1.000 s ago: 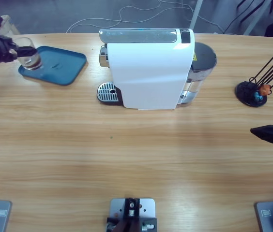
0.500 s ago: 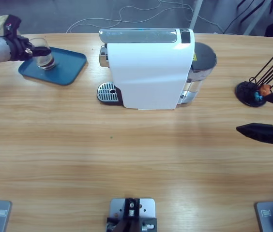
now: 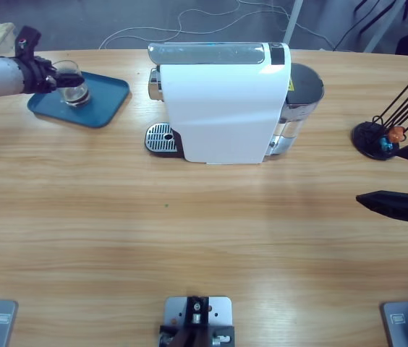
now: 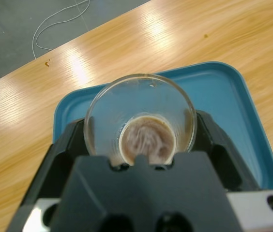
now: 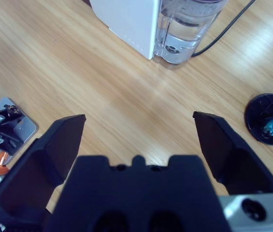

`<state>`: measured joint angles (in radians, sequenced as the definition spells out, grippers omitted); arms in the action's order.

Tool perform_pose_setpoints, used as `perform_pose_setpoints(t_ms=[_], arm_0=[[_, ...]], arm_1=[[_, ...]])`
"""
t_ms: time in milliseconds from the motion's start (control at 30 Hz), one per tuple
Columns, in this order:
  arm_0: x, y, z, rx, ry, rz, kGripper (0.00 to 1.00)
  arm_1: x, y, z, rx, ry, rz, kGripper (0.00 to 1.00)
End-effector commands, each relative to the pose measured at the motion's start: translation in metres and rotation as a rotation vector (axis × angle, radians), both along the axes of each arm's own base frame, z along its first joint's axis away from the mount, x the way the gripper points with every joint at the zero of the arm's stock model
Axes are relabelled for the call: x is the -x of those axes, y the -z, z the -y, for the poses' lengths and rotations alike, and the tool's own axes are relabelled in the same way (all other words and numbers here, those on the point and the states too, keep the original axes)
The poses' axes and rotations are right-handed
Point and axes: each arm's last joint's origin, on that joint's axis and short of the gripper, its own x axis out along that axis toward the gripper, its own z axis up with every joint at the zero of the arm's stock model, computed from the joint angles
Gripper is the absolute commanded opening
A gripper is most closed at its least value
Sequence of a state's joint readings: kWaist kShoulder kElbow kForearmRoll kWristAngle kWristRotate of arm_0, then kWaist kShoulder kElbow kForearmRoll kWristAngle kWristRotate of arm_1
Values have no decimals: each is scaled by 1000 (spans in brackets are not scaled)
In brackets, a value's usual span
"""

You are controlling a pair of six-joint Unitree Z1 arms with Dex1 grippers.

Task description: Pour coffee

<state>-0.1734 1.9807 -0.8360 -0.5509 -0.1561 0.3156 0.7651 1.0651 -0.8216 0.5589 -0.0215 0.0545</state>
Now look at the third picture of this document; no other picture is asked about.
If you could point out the metal drip tray grille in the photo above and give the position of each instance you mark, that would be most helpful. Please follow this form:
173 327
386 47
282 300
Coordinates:
157 137

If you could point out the orange coffee capsule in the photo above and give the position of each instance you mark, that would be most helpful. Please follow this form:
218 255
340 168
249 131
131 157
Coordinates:
395 134

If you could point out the centre metal mount base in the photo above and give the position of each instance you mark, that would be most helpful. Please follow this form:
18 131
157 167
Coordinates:
222 311

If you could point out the black capsule holder with rods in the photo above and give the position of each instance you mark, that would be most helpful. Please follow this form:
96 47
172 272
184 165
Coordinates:
363 139

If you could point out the teal plastic tray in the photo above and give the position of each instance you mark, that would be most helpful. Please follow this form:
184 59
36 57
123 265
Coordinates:
106 105

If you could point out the white slanted frame leg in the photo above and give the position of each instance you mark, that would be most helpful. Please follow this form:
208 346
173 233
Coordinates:
381 29

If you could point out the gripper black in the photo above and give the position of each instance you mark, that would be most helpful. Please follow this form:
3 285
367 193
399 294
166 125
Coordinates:
37 76

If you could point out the small blue coffee capsule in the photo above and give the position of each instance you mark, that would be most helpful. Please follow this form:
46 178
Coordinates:
385 144

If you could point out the clear glass cup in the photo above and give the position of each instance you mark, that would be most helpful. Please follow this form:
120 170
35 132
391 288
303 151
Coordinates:
75 98

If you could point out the clear water tank black lid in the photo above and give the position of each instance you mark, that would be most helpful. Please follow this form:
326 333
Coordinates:
305 86

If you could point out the silver coffee machine lever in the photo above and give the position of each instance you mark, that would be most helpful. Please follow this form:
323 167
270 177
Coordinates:
204 52

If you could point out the white table leg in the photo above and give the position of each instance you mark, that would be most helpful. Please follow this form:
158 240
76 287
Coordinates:
292 21

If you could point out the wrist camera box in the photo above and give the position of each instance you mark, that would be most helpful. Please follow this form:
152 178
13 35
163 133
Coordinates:
26 43

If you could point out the white capsule coffee machine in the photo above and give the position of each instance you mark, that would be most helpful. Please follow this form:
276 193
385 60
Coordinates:
222 108

